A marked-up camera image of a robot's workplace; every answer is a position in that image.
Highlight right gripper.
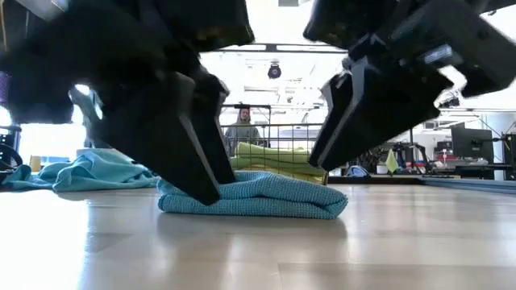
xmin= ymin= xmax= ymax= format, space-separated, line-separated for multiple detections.
xmin=303 ymin=0 xmax=516 ymax=172

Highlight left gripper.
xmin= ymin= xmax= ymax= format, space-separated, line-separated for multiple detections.
xmin=0 ymin=0 xmax=256 ymax=206

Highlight light green towel white label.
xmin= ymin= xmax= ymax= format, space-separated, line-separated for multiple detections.
xmin=230 ymin=155 xmax=327 ymax=176

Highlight long ceiling light bar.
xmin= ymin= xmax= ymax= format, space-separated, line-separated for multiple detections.
xmin=217 ymin=42 xmax=348 ymax=55

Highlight dark office desk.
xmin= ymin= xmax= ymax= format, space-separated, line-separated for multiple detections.
xmin=401 ymin=159 xmax=516 ymax=180

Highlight bright window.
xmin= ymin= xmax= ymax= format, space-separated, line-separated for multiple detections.
xmin=0 ymin=82 xmax=92 ymax=162

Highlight blue and white helmet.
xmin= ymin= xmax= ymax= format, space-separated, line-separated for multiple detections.
xmin=346 ymin=164 xmax=368 ymax=179

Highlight black equipment box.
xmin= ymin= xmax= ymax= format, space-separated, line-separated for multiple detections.
xmin=502 ymin=132 xmax=516 ymax=180

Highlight copper wire basket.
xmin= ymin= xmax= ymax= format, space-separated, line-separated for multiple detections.
xmin=219 ymin=122 xmax=330 ymax=186

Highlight potted snake plant white pot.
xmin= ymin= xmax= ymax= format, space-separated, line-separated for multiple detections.
xmin=68 ymin=82 xmax=122 ymax=158

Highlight small yellow-green cloth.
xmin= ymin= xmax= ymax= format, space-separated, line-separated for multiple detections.
xmin=385 ymin=148 xmax=400 ymax=176

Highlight black ceiling spot lamp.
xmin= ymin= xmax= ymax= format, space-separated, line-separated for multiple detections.
xmin=267 ymin=62 xmax=283 ymax=81

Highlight person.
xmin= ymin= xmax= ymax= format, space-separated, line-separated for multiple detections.
xmin=224 ymin=107 xmax=264 ymax=157

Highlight green microfiber towel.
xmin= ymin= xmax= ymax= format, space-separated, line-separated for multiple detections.
xmin=235 ymin=141 xmax=312 ymax=164

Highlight dark computer monitor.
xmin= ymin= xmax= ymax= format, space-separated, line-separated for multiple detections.
xmin=450 ymin=126 xmax=495 ymax=164

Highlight teal microfiber towel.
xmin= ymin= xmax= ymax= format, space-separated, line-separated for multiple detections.
xmin=156 ymin=170 xmax=349 ymax=221
xmin=2 ymin=149 xmax=161 ymax=193

